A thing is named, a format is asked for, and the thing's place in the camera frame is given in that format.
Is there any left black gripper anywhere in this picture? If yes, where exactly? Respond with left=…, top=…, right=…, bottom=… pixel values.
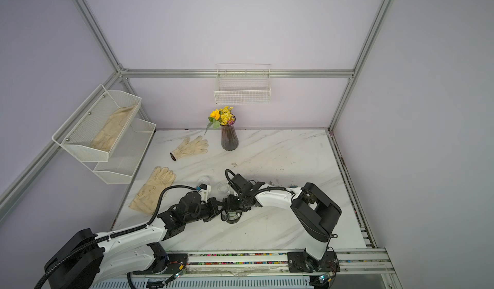
left=186, top=197, right=228, bottom=225

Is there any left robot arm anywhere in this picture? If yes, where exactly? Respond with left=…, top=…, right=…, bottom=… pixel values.
left=36, top=187, right=223, bottom=288

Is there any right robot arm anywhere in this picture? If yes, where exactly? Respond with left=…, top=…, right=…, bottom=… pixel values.
left=221, top=169, right=342, bottom=275

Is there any clear round case left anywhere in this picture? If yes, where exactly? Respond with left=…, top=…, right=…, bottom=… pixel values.
left=198, top=176, right=212, bottom=189

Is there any beige leather glove table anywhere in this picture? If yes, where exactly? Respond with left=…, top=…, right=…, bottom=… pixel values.
left=129, top=166, right=176, bottom=215

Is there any dark ribbed vase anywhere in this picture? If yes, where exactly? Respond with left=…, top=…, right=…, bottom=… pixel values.
left=221, top=124, right=239, bottom=151

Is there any white fabric glove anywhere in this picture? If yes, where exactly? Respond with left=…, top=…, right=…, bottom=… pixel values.
left=170, top=136, right=208, bottom=161

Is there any yellow flower bouquet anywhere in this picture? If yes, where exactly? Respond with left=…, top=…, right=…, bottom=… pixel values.
left=205, top=106, right=236, bottom=133

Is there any lower white mesh basket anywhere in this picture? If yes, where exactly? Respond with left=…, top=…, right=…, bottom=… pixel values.
left=93, top=118, right=156, bottom=184

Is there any white mesh basket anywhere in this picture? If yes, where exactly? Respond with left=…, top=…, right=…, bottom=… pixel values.
left=93, top=118, right=156, bottom=184
left=51, top=85, right=142, bottom=162

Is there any beige glove in basket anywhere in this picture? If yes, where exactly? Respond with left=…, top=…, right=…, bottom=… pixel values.
left=90, top=105, right=136, bottom=152

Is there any upper white mesh basket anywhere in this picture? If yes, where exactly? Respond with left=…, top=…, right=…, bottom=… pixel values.
left=51, top=85, right=142, bottom=162

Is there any white wire wall basket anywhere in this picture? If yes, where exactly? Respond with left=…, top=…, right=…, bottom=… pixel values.
left=214, top=64, right=271, bottom=105

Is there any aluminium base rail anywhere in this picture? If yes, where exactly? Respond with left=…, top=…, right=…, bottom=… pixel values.
left=75, top=247, right=396, bottom=279

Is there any aluminium cage frame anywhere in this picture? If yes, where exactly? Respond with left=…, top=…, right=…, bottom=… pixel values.
left=1, top=0, right=394, bottom=222

